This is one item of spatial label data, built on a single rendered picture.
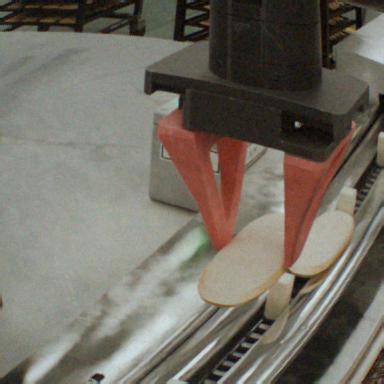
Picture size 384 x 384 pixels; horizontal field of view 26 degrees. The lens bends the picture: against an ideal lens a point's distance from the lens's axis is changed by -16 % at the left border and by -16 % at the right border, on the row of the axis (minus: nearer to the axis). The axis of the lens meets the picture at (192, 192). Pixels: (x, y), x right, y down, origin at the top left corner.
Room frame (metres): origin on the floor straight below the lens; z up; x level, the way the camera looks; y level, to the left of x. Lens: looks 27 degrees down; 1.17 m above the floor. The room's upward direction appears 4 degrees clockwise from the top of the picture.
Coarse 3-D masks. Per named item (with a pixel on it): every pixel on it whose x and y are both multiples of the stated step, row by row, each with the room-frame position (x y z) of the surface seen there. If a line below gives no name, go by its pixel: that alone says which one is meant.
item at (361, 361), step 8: (376, 328) 0.38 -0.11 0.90; (368, 336) 0.37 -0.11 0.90; (376, 336) 0.38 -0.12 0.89; (368, 344) 0.37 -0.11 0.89; (376, 344) 0.37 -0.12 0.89; (360, 352) 0.35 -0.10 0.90; (368, 352) 0.36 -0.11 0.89; (376, 352) 0.36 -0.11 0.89; (352, 360) 0.34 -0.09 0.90; (360, 360) 0.35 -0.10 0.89; (368, 360) 0.35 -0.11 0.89; (352, 368) 0.34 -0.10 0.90; (360, 368) 0.35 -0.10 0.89; (368, 368) 0.34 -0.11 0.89; (376, 368) 0.35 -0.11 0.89; (344, 376) 0.33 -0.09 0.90; (352, 376) 0.34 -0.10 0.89; (360, 376) 0.34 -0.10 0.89; (368, 376) 0.34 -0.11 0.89; (376, 376) 0.34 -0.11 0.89
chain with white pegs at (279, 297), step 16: (368, 176) 0.70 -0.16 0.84; (352, 192) 0.61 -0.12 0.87; (368, 192) 0.67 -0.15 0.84; (352, 208) 0.61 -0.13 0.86; (272, 288) 0.48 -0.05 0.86; (288, 288) 0.48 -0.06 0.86; (272, 304) 0.48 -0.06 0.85; (288, 304) 0.49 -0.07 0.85; (272, 320) 0.48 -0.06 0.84; (256, 336) 0.46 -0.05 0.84; (240, 352) 0.44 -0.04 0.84; (224, 368) 0.42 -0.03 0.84
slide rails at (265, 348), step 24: (360, 144) 0.75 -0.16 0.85; (360, 168) 0.70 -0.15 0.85; (336, 192) 0.65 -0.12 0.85; (360, 216) 0.61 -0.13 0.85; (336, 264) 0.53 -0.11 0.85; (312, 288) 0.50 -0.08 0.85; (216, 312) 0.47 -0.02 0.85; (240, 312) 0.47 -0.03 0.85; (288, 312) 0.47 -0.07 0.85; (192, 336) 0.44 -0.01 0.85; (216, 336) 0.44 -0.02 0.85; (264, 336) 0.44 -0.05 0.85; (288, 336) 0.44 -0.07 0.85; (168, 360) 0.41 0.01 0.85; (192, 360) 0.41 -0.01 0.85; (240, 360) 0.42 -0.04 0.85; (264, 360) 0.41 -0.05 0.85
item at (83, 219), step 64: (0, 64) 1.03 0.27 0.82; (64, 64) 1.01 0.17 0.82; (128, 64) 1.00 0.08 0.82; (0, 128) 0.81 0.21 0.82; (64, 128) 0.81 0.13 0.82; (128, 128) 0.81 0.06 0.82; (0, 192) 0.66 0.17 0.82; (64, 192) 0.67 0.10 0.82; (128, 192) 0.68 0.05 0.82; (0, 256) 0.56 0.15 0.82; (64, 256) 0.57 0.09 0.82; (128, 256) 0.58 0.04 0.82; (0, 320) 0.46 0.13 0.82; (64, 320) 0.48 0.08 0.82
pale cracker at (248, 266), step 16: (256, 224) 0.43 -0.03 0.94; (272, 224) 0.43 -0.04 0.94; (240, 240) 0.42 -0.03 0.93; (256, 240) 0.42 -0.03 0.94; (272, 240) 0.42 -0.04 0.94; (224, 256) 0.40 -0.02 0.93; (240, 256) 0.40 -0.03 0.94; (256, 256) 0.40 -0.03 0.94; (272, 256) 0.40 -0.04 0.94; (208, 272) 0.39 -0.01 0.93; (224, 272) 0.39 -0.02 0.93; (240, 272) 0.39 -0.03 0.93; (256, 272) 0.39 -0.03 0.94; (272, 272) 0.39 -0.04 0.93; (208, 288) 0.37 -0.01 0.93; (224, 288) 0.37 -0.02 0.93; (240, 288) 0.37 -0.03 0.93; (256, 288) 0.38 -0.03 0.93; (224, 304) 0.37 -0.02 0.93; (240, 304) 0.37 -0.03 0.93
